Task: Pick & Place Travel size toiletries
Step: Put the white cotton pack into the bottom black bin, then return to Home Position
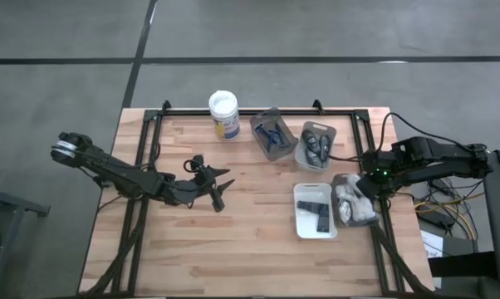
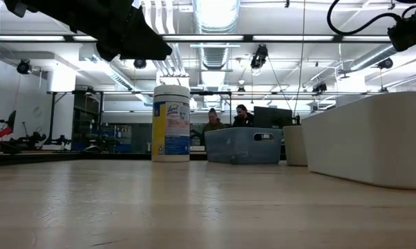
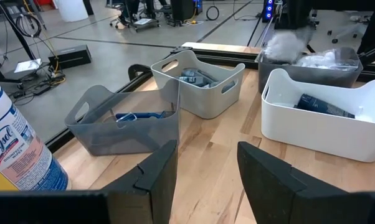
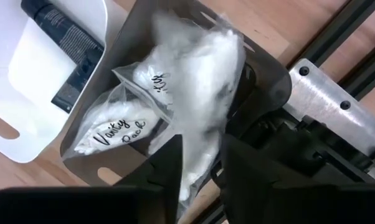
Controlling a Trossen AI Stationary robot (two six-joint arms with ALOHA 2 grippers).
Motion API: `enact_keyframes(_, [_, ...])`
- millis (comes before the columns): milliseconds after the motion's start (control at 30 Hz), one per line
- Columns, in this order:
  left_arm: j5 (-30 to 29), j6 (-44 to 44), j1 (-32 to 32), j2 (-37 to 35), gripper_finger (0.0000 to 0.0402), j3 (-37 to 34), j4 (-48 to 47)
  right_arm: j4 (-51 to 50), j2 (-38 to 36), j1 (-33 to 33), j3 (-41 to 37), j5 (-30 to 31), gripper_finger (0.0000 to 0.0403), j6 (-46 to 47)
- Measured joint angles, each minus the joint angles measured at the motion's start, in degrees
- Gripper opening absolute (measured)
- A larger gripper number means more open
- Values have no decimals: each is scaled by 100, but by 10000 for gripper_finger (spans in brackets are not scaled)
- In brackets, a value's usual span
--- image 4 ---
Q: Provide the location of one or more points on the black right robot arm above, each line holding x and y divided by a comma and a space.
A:
299, 146

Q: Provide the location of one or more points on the clear bag white cotton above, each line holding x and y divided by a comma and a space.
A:
203, 93
150, 84

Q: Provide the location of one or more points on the large white plastic bin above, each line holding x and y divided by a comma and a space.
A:
35, 77

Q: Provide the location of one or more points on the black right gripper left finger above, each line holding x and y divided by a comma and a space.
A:
162, 174

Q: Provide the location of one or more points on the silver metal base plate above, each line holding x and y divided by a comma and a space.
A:
324, 96

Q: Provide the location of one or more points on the dark grey plastic bin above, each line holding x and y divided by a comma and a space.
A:
268, 81

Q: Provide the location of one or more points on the clear vanity pack bag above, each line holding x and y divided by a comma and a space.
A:
112, 133

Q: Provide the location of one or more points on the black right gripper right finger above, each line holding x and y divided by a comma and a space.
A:
246, 193

